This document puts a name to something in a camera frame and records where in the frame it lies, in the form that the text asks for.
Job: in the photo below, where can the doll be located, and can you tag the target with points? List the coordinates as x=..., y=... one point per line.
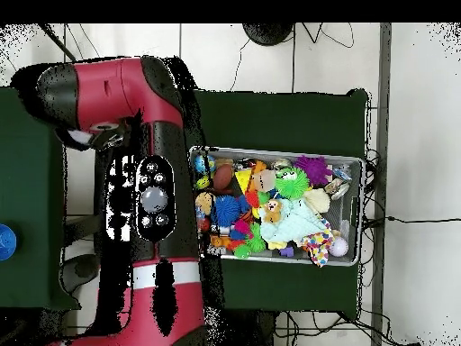
x=272, y=211

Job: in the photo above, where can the mint green knitted cloth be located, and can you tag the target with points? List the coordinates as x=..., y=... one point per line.
x=297, y=220

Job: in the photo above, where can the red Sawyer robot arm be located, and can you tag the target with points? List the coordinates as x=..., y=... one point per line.
x=108, y=90

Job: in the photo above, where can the shallow clear mesh bin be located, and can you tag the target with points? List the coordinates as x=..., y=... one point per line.
x=347, y=216

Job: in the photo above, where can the small brown football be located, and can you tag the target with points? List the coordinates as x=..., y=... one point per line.
x=223, y=177

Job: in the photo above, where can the blue spiky rubber ball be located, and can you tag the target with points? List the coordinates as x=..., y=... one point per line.
x=227, y=211

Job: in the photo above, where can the toy hamburger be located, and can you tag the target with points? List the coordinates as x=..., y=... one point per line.
x=203, y=202

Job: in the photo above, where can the plain wooden block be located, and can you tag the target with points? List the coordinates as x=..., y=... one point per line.
x=264, y=179

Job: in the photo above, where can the small globe ball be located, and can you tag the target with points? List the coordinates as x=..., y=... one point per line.
x=201, y=164

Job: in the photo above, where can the green spiky toy with eyes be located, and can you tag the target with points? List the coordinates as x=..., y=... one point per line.
x=292, y=183

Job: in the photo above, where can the purple spiky rubber toy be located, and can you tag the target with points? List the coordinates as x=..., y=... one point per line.
x=313, y=169

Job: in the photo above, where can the colourful spotted cloth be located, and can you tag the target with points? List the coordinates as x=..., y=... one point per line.
x=318, y=247

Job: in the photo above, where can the white baseball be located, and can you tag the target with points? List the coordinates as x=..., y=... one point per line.
x=338, y=247

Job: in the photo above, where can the black upright panel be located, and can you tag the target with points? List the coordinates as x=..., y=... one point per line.
x=100, y=187

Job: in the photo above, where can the round black stand base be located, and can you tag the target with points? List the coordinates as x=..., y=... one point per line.
x=268, y=34

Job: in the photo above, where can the grey round floor base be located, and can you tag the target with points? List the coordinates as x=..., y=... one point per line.
x=81, y=270

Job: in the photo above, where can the blue round object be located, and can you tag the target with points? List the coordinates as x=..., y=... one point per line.
x=6, y=241

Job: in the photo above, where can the black rod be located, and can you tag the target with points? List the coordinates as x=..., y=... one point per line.
x=54, y=36

